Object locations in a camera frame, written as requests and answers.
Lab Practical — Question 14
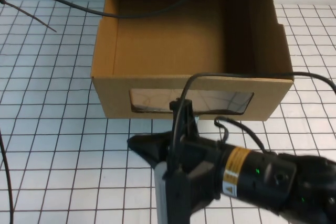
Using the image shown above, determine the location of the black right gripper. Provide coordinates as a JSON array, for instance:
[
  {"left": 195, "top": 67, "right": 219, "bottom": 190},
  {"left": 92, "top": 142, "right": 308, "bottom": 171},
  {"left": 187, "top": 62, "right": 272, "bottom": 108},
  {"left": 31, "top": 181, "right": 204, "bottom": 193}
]
[{"left": 127, "top": 99, "right": 226, "bottom": 210}]

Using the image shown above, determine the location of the windowed cardboard drawer with front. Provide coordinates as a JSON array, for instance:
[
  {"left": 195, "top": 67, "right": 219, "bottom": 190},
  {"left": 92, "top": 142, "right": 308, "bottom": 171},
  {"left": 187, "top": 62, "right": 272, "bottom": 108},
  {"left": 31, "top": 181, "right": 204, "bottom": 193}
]
[{"left": 90, "top": 0, "right": 294, "bottom": 122}]

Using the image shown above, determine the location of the white grid-pattern tablecloth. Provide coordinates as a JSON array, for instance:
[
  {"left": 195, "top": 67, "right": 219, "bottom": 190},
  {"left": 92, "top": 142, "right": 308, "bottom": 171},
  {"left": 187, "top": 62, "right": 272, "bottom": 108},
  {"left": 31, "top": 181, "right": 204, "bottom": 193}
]
[{"left": 0, "top": 0, "right": 336, "bottom": 224}]

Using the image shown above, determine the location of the short black looped cable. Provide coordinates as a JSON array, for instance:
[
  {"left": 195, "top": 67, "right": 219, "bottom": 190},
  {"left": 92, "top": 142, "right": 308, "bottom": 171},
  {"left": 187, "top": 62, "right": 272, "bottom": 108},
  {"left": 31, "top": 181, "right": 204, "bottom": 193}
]
[{"left": 214, "top": 115, "right": 275, "bottom": 155}]

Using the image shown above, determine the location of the long black camera cable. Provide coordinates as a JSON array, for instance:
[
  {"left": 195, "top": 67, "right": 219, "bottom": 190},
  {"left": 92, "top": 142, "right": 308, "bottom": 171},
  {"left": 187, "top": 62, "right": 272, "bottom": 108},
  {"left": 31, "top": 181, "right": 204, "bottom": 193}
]
[{"left": 166, "top": 72, "right": 336, "bottom": 172}]

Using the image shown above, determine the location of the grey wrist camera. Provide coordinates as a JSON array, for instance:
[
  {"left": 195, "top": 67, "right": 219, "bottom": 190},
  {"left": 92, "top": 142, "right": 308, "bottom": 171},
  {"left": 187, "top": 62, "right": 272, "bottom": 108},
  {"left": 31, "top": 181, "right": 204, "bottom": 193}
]
[{"left": 154, "top": 162, "right": 191, "bottom": 224}]

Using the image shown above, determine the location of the thin brown cable tie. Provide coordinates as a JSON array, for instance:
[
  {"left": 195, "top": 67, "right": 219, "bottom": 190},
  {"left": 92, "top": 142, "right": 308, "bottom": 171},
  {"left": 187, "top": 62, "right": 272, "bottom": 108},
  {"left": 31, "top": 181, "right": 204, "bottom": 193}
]
[{"left": 0, "top": 0, "right": 58, "bottom": 33}]

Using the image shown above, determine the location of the thin dark hanging cable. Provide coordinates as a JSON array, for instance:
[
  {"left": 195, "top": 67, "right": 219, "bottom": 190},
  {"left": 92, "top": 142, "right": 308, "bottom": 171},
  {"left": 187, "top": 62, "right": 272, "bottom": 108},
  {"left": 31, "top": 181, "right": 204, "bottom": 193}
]
[{"left": 0, "top": 131, "right": 14, "bottom": 224}]

